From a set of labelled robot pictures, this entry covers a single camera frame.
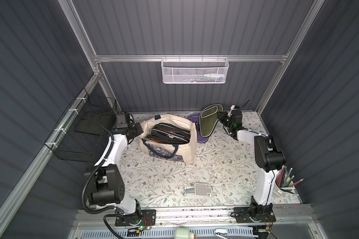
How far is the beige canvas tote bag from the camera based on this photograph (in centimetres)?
78

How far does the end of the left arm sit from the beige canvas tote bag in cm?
2

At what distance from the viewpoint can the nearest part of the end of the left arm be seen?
0.64m
